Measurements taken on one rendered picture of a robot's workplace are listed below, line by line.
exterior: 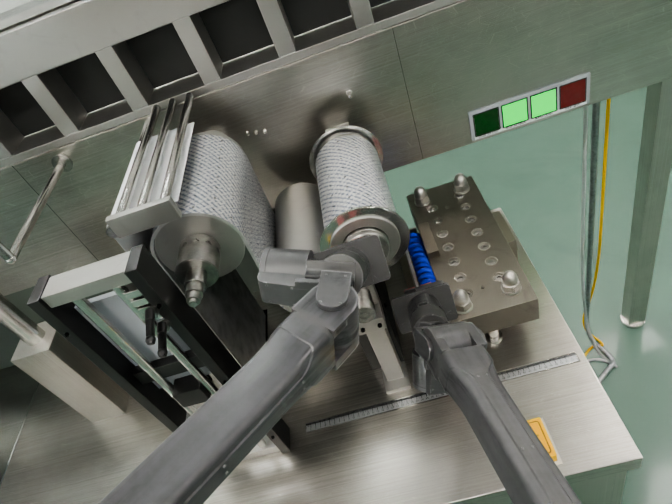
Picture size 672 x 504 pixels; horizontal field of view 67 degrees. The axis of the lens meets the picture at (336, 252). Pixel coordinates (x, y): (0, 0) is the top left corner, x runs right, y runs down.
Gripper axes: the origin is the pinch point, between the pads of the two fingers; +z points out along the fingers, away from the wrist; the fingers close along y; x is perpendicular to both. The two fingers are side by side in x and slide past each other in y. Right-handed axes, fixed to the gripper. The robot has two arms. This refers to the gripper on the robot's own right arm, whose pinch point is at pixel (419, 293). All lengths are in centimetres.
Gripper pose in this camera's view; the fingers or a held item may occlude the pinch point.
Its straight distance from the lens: 97.1
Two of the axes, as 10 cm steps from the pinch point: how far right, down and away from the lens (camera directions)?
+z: 0.6, -2.3, 9.7
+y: 9.5, -2.9, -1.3
